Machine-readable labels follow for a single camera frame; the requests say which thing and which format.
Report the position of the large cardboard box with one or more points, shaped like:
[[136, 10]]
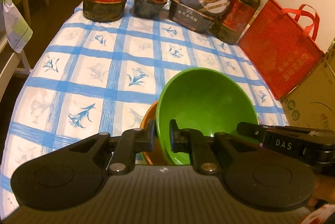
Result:
[[311, 104]]

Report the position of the black instant meal tray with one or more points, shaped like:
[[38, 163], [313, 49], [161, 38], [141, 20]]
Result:
[[189, 18]]

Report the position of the right hand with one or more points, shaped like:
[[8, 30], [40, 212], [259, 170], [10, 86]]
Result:
[[324, 190]]

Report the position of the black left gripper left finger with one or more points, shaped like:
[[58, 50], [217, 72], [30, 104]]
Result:
[[124, 149]]

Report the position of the orange plastic bowl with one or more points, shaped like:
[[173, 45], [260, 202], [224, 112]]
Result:
[[154, 157]]

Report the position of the blue checked tablecloth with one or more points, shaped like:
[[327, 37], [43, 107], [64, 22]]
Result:
[[97, 77]]

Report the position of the red fabric bag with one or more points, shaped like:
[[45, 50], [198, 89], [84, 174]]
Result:
[[281, 45]]

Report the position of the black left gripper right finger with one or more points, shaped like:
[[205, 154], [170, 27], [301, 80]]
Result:
[[197, 146]]

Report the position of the lower dark instant cup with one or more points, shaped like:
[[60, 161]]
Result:
[[147, 9]]

